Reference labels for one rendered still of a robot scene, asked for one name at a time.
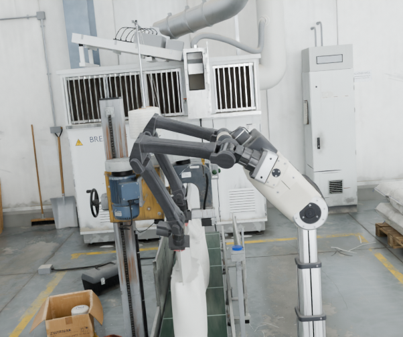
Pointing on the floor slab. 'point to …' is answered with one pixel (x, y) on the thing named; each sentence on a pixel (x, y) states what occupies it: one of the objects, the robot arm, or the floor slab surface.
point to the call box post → (240, 298)
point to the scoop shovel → (61, 203)
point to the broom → (40, 197)
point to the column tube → (118, 124)
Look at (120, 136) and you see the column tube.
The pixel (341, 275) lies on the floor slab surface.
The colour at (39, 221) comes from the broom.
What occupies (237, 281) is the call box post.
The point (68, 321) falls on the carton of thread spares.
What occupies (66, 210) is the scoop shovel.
